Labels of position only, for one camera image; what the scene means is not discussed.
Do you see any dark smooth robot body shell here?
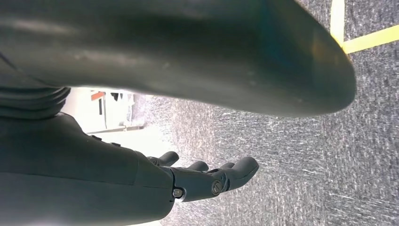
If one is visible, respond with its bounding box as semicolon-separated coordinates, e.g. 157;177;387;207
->
0;0;357;119

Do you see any yellow floor tape square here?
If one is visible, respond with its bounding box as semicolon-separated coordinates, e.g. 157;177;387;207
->
329;0;399;54

